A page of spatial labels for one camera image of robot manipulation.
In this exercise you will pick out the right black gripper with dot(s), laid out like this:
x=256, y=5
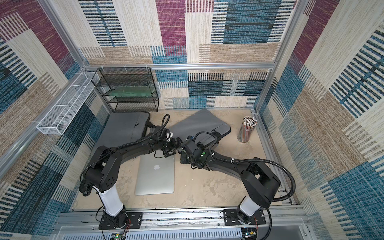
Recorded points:
x=182, y=147

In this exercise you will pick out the cup of pencils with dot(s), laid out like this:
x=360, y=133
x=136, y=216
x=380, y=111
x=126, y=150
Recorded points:
x=248, y=125

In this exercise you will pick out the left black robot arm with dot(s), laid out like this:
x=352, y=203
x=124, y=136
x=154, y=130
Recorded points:
x=103, y=170

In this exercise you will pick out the grey laptop bag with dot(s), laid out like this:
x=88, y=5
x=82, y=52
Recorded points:
x=201, y=121
x=123, y=128

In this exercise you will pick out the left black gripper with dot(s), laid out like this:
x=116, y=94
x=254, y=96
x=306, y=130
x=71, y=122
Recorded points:
x=175, y=147

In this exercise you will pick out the white wire mesh basket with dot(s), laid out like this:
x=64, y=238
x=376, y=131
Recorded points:
x=63, y=112

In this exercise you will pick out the green tray on shelf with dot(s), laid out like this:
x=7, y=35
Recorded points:
x=131, y=92

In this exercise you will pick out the silver laptop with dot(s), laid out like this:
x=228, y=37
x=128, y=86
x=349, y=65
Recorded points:
x=155, y=176

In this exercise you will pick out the black wire mesh shelf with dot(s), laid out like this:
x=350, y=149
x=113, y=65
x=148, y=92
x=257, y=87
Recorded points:
x=106, y=79

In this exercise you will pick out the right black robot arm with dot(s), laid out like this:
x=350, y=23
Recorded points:
x=258, y=179

